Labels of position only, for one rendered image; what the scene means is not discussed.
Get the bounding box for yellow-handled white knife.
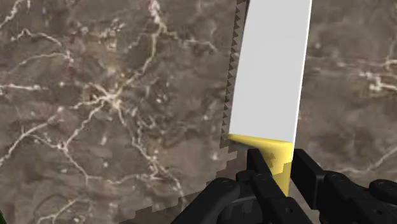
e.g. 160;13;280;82
225;0;314;197

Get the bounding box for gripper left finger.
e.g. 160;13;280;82
170;148;314;224

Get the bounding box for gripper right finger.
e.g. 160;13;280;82
290;148;397;224

